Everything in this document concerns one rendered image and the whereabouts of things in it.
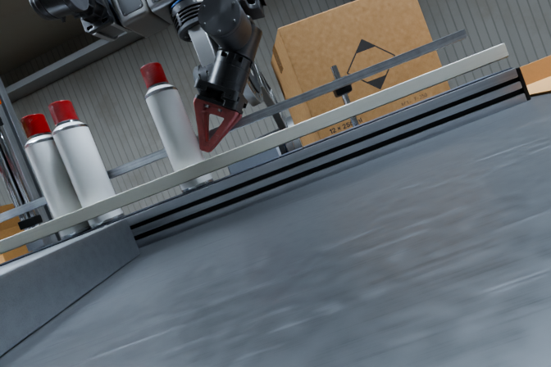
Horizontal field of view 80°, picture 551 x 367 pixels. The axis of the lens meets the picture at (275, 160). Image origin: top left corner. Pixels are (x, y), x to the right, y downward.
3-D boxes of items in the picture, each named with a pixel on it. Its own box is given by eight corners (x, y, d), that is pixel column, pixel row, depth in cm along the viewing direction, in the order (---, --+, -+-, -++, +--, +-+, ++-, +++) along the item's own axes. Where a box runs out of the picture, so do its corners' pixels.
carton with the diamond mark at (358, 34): (325, 151, 68) (276, 28, 67) (305, 154, 92) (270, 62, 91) (455, 101, 70) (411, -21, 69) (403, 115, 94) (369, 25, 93)
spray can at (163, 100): (178, 196, 50) (127, 69, 50) (188, 191, 55) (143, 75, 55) (209, 183, 50) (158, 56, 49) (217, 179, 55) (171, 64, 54)
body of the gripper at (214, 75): (192, 90, 47) (207, 39, 47) (209, 100, 57) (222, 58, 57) (234, 104, 47) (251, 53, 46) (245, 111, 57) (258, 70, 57)
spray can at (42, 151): (54, 243, 52) (4, 121, 51) (76, 234, 57) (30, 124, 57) (84, 232, 52) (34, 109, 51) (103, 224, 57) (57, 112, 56)
